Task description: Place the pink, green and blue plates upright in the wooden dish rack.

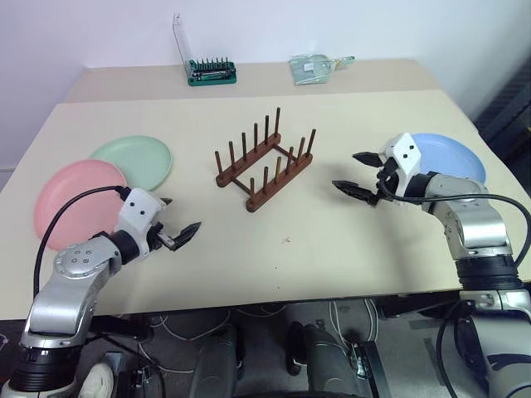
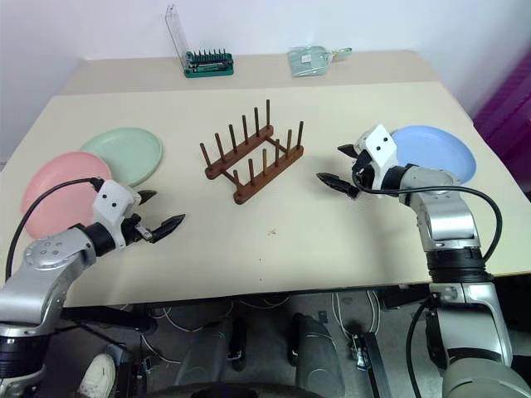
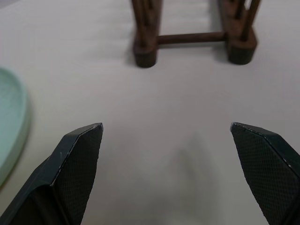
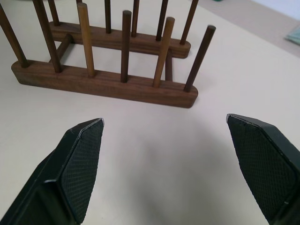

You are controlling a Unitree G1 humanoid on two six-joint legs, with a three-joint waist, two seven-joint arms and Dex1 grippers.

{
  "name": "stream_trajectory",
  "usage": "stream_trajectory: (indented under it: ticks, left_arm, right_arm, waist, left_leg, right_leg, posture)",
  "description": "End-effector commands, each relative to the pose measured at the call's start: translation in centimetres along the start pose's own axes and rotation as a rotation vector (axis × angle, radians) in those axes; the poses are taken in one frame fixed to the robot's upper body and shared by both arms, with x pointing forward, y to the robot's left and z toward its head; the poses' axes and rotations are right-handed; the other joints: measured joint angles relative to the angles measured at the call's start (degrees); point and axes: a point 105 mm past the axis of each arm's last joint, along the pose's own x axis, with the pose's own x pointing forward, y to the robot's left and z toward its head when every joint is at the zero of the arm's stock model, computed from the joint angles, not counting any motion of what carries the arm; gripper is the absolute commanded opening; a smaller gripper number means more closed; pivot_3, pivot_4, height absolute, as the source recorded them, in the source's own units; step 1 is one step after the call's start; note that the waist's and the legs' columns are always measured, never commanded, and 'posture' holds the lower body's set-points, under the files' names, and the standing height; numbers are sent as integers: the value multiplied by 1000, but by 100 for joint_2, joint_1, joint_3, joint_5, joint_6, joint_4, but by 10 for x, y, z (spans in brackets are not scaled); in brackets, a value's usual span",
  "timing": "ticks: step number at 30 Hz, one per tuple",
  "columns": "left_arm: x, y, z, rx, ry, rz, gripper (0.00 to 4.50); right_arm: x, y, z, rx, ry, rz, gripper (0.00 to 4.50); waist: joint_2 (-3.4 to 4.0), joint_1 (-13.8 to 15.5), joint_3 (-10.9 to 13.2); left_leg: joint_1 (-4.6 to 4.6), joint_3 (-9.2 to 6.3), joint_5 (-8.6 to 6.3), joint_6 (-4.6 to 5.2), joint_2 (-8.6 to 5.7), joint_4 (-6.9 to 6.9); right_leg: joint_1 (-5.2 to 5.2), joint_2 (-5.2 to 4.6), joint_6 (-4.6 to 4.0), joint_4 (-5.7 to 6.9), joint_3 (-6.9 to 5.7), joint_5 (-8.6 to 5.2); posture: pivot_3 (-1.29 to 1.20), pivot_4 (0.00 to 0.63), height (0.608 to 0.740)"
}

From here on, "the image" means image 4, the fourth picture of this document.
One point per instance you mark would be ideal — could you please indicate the wooden dowel dish rack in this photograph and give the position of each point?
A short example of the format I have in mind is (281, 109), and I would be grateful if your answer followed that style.
(105, 86)

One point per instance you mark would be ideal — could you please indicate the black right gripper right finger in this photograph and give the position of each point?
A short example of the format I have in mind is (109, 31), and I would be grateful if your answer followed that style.
(269, 168)

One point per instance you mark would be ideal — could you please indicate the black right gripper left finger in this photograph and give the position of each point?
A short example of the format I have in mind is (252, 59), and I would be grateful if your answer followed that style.
(58, 178)

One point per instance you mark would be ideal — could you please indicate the pale green flat object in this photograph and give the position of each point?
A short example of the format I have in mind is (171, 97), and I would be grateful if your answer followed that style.
(293, 33)

